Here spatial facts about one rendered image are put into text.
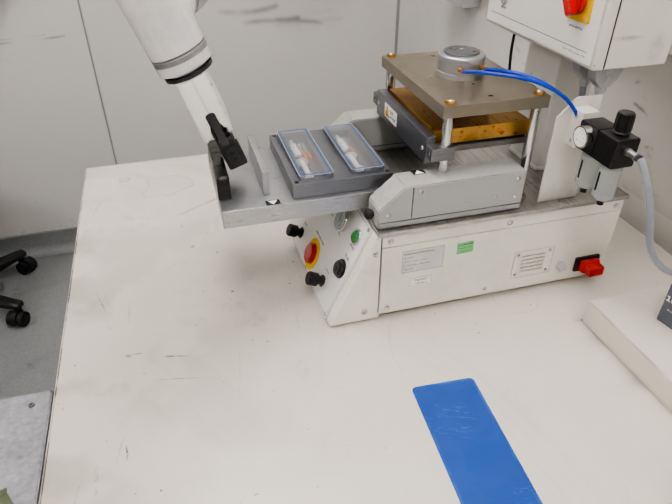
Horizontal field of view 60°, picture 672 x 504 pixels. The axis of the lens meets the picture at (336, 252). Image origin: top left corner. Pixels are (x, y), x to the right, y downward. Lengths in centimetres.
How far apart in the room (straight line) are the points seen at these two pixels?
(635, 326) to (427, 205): 39
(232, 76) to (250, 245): 133
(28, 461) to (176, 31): 61
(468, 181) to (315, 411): 42
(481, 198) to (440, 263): 13
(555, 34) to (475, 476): 68
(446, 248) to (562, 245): 23
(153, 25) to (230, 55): 157
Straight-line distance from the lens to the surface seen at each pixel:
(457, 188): 93
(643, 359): 100
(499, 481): 83
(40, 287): 257
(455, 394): 91
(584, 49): 98
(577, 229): 110
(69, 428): 93
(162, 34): 86
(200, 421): 88
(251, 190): 94
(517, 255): 106
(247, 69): 244
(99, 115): 248
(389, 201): 89
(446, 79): 101
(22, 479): 90
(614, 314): 106
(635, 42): 100
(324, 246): 106
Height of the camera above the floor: 142
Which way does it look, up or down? 35 degrees down
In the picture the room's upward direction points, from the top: straight up
